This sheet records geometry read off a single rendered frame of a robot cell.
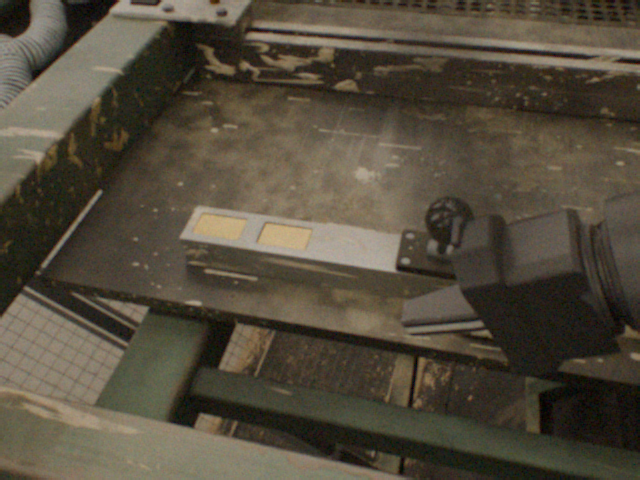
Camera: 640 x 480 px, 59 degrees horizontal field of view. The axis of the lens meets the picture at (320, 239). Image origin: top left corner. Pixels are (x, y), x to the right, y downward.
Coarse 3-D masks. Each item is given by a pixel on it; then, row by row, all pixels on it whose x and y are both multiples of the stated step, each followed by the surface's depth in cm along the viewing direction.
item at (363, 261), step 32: (192, 224) 58; (256, 224) 58; (288, 224) 58; (320, 224) 58; (192, 256) 59; (224, 256) 58; (256, 256) 56; (288, 256) 55; (320, 256) 55; (352, 256) 55; (384, 256) 55; (352, 288) 56; (384, 288) 55; (416, 288) 54
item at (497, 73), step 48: (192, 0) 81; (240, 0) 81; (240, 48) 81; (288, 48) 80; (336, 48) 78; (384, 48) 77; (432, 48) 76; (480, 48) 77; (528, 48) 76; (576, 48) 75; (432, 96) 80; (480, 96) 78; (528, 96) 76; (576, 96) 75; (624, 96) 73
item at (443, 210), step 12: (432, 204) 43; (444, 204) 42; (456, 204) 42; (432, 216) 42; (444, 216) 42; (456, 216) 42; (468, 216) 42; (432, 228) 42; (444, 228) 42; (432, 240) 53; (444, 240) 42; (432, 252) 52; (444, 252) 52
